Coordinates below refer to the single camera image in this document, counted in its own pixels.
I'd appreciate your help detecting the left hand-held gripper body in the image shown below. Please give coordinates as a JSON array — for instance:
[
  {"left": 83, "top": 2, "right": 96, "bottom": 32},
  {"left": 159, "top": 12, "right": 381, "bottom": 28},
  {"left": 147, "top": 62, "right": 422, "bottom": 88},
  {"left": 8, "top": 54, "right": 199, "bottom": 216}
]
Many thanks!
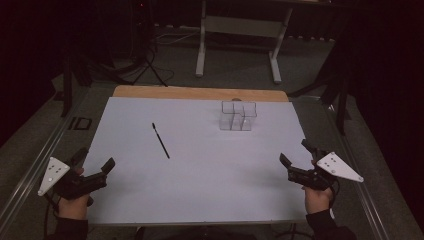
[{"left": 37, "top": 156, "right": 108, "bottom": 201}]

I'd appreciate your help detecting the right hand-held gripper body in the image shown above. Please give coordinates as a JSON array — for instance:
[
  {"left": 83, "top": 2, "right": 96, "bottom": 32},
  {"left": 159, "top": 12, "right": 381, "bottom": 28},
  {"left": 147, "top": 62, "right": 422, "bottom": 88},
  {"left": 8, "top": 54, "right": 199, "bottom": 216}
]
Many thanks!
[{"left": 288, "top": 151, "right": 365, "bottom": 192}]

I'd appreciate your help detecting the thin black makeup brush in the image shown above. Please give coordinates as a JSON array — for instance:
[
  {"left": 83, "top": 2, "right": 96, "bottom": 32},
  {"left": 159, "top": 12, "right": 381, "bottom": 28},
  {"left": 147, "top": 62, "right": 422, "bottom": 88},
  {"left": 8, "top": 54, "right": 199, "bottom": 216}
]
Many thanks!
[{"left": 151, "top": 122, "right": 171, "bottom": 160}]

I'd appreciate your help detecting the clear acrylic organizer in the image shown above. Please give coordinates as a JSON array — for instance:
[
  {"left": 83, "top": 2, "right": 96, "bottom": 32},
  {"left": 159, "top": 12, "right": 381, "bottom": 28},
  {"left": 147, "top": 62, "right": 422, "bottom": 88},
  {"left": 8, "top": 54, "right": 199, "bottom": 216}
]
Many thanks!
[{"left": 218, "top": 100, "right": 258, "bottom": 132}]

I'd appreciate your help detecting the person's right hand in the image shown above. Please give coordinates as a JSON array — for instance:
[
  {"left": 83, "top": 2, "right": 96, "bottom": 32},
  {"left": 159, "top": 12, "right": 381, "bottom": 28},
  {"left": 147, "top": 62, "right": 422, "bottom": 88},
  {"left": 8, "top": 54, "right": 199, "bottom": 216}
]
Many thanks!
[{"left": 301, "top": 185, "right": 334, "bottom": 215}]

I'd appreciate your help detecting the person's left hand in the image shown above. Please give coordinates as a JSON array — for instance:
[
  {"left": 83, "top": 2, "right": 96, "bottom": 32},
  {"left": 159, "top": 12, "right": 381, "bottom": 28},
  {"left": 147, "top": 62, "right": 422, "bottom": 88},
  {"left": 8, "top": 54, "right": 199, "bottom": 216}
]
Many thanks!
[{"left": 58, "top": 195, "right": 95, "bottom": 221}]

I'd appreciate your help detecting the white table cover sheet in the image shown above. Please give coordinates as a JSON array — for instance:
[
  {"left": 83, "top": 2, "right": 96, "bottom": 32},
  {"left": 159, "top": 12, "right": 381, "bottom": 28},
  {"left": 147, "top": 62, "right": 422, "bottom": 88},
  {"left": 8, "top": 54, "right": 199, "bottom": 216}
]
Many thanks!
[{"left": 82, "top": 96, "right": 315, "bottom": 225}]

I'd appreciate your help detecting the black tripod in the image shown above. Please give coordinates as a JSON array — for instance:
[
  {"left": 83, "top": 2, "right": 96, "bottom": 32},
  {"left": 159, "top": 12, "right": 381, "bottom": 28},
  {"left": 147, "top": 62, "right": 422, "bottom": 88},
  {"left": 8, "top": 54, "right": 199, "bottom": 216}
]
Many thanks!
[{"left": 128, "top": 0, "right": 169, "bottom": 88}]

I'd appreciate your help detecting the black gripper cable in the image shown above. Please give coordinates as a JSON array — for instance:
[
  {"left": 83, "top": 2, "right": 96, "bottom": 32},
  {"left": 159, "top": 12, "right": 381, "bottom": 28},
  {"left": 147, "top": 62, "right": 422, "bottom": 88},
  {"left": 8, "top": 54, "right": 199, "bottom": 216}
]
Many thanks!
[{"left": 42, "top": 192, "right": 61, "bottom": 236}]

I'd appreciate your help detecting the metal floor rail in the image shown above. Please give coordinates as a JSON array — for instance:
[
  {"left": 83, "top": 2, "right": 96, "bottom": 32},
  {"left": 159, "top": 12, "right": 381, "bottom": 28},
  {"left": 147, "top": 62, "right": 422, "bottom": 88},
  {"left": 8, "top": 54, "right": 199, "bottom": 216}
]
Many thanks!
[
  {"left": 0, "top": 87, "right": 90, "bottom": 231},
  {"left": 319, "top": 99, "right": 392, "bottom": 240}
]

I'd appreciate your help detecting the white metal table frame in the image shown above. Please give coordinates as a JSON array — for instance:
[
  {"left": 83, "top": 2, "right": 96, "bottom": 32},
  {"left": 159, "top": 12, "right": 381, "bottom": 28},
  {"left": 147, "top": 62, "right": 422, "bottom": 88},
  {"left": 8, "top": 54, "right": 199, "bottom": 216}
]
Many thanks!
[{"left": 195, "top": 0, "right": 294, "bottom": 84}]

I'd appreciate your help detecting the white floor cable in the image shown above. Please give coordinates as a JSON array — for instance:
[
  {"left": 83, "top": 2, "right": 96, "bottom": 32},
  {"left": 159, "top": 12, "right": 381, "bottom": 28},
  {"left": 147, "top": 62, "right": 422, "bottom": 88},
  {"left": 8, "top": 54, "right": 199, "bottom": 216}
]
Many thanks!
[{"left": 153, "top": 30, "right": 202, "bottom": 47}]

